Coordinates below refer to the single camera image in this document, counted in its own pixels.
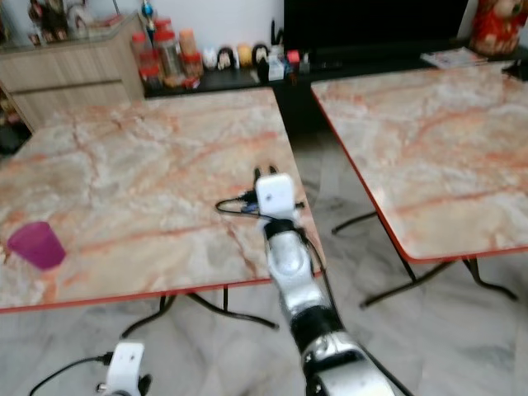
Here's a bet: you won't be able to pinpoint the tall clear jar red lid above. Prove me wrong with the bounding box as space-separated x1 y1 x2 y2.
154 29 183 81

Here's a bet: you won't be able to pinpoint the slim clear jar red lid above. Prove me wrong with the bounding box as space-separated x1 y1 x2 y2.
131 31 155 81

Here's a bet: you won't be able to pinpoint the dark decorative figurines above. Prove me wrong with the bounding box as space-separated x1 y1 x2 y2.
28 0 72 44

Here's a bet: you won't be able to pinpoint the small white box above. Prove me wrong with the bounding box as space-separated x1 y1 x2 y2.
267 55 286 83

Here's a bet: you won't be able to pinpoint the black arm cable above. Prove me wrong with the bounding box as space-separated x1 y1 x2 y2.
28 353 113 396
215 196 341 324

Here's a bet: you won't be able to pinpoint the orange filled jar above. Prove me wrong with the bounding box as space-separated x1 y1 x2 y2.
178 28 200 60

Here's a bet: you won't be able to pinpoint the red and gold ornament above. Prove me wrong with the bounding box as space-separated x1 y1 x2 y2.
469 0 528 57

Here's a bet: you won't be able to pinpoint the printed magazine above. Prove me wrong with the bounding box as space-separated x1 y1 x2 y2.
420 47 490 70

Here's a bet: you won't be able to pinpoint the clear glass container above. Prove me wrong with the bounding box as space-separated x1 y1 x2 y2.
70 6 122 41

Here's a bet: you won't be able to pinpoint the light wooden cabinet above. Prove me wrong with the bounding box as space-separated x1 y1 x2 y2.
0 16 147 133

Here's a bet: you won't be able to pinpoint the small yellow figurine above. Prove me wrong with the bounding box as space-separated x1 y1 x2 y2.
235 43 253 68

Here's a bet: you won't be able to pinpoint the small dark figurine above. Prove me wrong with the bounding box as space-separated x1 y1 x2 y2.
252 42 270 68
216 46 237 72

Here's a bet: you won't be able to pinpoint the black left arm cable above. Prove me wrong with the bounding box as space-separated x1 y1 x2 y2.
28 353 113 396

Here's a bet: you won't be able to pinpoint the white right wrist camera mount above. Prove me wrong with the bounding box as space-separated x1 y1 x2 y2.
256 172 298 222

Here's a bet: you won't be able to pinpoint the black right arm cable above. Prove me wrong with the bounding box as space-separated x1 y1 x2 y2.
215 196 341 324

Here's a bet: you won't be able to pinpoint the black television screen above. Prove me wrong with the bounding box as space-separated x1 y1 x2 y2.
283 0 472 52

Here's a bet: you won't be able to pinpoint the purple plastic cup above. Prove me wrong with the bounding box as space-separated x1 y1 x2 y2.
7 220 67 271

